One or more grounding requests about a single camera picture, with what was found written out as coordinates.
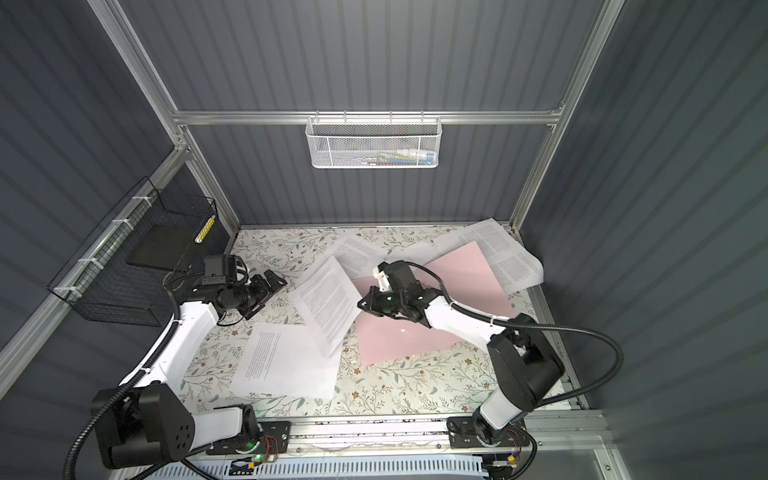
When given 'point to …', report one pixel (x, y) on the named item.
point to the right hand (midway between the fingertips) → (359, 306)
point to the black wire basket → (119, 275)
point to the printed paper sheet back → (356, 259)
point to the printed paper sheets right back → (514, 264)
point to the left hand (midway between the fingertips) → (276, 291)
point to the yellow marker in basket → (205, 229)
